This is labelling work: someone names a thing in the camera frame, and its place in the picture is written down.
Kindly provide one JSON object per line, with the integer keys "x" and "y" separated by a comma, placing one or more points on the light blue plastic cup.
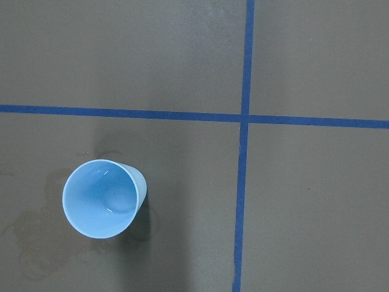
{"x": 101, "y": 198}

